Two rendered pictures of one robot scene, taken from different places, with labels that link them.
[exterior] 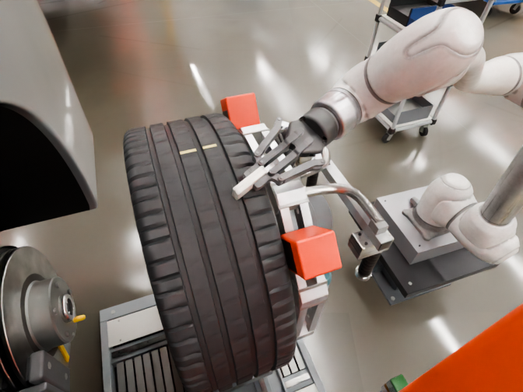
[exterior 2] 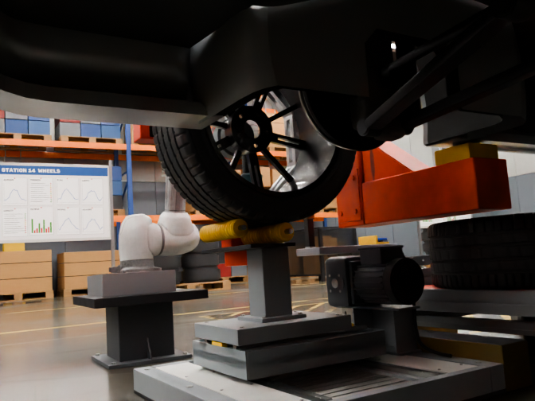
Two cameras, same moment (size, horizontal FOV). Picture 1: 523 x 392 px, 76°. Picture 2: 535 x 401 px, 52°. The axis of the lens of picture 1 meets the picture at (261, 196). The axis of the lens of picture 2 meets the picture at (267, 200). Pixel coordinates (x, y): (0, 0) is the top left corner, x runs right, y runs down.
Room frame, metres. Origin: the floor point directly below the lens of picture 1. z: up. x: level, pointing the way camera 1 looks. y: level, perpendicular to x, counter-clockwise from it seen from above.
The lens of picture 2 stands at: (0.75, 1.89, 0.40)
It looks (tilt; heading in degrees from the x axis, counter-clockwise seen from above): 6 degrees up; 261
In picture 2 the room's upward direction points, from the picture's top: 4 degrees counter-clockwise
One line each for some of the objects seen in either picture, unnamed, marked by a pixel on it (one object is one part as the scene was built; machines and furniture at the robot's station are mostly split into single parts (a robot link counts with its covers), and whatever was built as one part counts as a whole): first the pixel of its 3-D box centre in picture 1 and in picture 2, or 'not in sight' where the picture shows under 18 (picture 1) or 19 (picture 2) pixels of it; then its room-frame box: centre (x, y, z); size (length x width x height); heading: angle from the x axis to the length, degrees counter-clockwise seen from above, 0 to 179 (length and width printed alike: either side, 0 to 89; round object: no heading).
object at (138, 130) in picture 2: not in sight; (150, 130); (0.84, 0.11, 0.85); 0.09 x 0.08 x 0.07; 22
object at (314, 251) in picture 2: not in sight; (347, 249); (0.04, -0.45, 0.44); 0.43 x 0.17 x 0.03; 22
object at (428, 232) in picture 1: (428, 214); (133, 266); (0.99, -0.77, 0.42); 0.22 x 0.18 x 0.06; 23
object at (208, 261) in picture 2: not in sight; (180, 258); (0.82, -7.44, 0.55); 1.40 x 0.80 x 1.09; 22
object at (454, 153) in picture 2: not in sight; (466, 155); (-0.17, 0.25, 0.70); 0.14 x 0.14 x 0.05; 22
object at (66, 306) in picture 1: (65, 307); not in sight; (0.31, 0.43, 0.85); 0.06 x 0.02 x 0.06; 22
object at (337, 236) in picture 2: not in sight; (320, 254); (-1.81, -8.41, 0.48); 1.27 x 0.88 x 0.97; 110
